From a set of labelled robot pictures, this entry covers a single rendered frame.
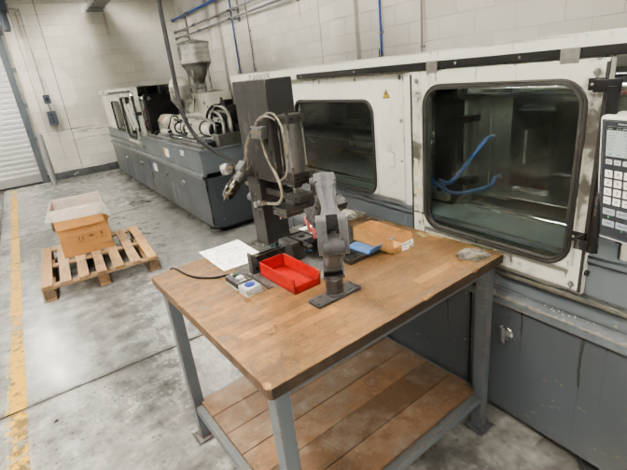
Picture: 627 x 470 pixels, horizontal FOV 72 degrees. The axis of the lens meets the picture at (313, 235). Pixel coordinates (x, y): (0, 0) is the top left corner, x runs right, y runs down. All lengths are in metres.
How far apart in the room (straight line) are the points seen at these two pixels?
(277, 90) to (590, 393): 1.68
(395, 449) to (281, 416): 0.75
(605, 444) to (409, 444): 0.73
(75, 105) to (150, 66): 1.85
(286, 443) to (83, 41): 10.12
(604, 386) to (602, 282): 0.41
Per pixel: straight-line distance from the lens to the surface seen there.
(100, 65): 10.88
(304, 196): 1.80
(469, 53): 1.87
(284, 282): 1.63
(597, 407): 2.05
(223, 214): 5.02
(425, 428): 2.03
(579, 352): 1.95
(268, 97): 1.79
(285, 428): 1.35
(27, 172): 10.76
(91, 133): 10.83
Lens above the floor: 1.67
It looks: 21 degrees down
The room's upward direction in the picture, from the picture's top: 6 degrees counter-clockwise
